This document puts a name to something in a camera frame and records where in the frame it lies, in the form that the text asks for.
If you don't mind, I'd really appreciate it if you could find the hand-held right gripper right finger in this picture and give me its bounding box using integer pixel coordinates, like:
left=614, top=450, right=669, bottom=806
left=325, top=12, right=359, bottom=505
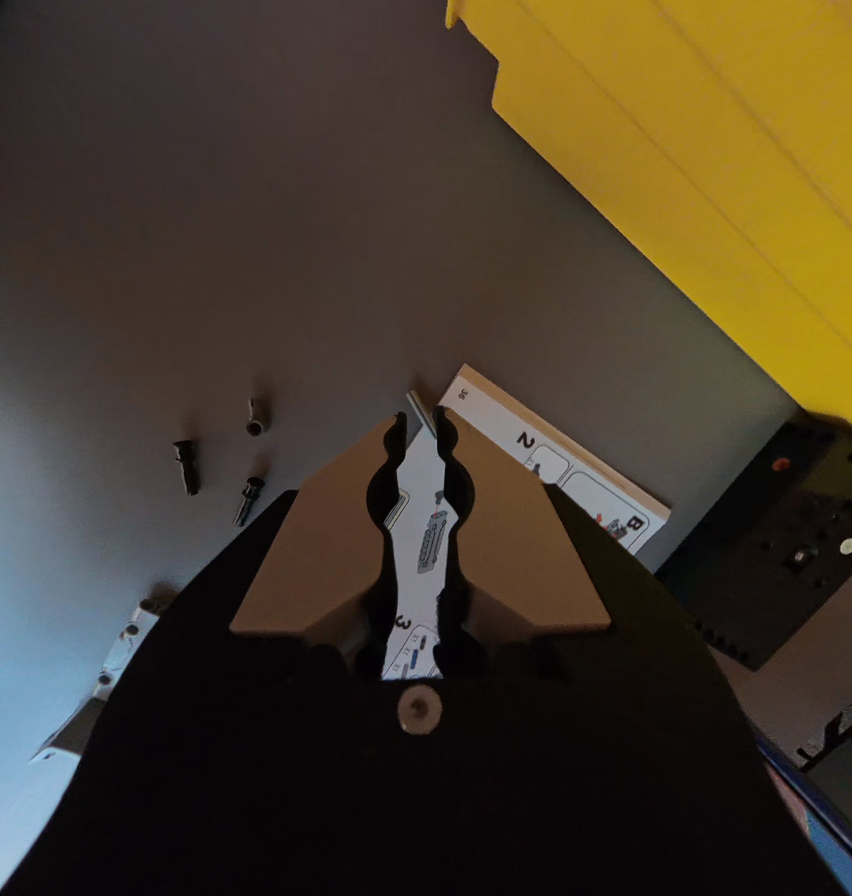
left=433, top=406, right=614, bottom=679

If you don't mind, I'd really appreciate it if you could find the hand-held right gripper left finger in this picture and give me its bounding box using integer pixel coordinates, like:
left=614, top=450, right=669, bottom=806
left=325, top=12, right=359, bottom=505
left=229, top=412, right=409, bottom=680

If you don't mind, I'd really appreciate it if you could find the black long pin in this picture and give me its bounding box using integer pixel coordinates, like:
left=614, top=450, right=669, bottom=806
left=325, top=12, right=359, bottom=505
left=232, top=476, right=266, bottom=527
left=173, top=440, right=202, bottom=497

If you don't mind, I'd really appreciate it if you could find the black battery box brick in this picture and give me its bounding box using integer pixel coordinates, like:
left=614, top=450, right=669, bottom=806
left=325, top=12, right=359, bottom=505
left=657, top=413, right=852, bottom=669

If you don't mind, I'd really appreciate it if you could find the yellow plastic bin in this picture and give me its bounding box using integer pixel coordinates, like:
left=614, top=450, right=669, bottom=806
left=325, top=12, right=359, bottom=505
left=446, top=0, right=852, bottom=445

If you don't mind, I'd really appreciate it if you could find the grey desk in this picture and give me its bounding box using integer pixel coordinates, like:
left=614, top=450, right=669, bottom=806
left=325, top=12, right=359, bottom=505
left=0, top=0, right=852, bottom=841

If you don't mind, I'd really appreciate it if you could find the white instruction booklet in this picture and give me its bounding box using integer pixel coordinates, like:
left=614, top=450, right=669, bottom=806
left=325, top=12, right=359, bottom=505
left=380, top=364, right=672, bottom=680

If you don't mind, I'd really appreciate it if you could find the blue robot kit box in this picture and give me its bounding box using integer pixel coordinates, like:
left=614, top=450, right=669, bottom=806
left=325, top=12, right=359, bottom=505
left=755, top=735, right=852, bottom=896

